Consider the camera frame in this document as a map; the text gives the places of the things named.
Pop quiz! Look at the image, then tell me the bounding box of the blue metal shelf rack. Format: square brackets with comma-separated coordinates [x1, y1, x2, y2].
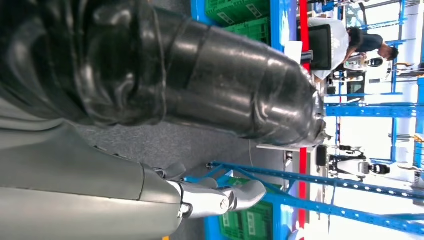
[189, 0, 424, 119]
[183, 160, 424, 240]

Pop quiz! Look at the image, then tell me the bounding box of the white black device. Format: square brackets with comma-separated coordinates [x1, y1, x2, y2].
[343, 54, 385, 72]

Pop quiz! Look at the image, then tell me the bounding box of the red barrier belt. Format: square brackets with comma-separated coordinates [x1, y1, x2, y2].
[298, 0, 311, 231]

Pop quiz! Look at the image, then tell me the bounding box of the black stanchion post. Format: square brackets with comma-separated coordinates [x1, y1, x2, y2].
[300, 49, 315, 65]

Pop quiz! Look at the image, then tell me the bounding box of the black mesh office chair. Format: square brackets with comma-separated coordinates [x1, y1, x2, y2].
[308, 24, 333, 71]

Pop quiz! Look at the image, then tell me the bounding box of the white flat panel part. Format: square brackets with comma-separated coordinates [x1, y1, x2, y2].
[284, 40, 304, 65]

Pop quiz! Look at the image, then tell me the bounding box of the green plastic crate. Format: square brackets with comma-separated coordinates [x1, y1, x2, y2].
[222, 16, 272, 46]
[204, 0, 271, 27]
[241, 198, 275, 240]
[218, 211, 246, 240]

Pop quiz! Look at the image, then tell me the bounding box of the person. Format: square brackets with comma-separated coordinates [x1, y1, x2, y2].
[342, 27, 401, 64]

